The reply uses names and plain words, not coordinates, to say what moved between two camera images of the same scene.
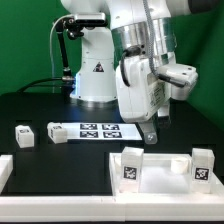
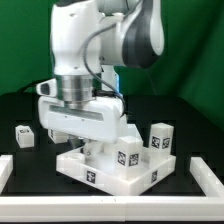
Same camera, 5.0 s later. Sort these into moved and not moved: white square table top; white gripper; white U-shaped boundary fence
Moved: white gripper; white square table top
Not moved: white U-shaped boundary fence
